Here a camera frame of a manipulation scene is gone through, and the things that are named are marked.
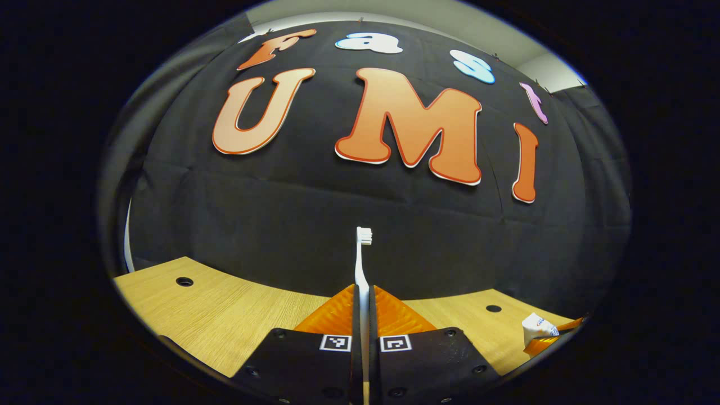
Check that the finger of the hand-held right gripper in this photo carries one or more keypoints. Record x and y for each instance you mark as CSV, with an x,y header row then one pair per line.
x,y
571,324
539,346

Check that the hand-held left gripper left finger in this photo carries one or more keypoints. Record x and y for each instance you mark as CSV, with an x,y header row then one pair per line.
x,y
356,365

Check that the white toothpaste tube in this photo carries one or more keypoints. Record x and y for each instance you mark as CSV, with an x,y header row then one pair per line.
x,y
534,329

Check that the white toothbrush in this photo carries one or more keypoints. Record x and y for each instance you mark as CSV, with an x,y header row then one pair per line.
x,y
363,281

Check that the wooden desktop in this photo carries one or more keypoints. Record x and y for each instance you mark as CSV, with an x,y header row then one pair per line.
x,y
225,315

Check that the black backdrop cloth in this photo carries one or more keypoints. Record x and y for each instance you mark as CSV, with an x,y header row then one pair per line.
x,y
315,225

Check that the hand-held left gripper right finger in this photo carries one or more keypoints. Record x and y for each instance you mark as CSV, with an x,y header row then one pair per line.
x,y
373,365

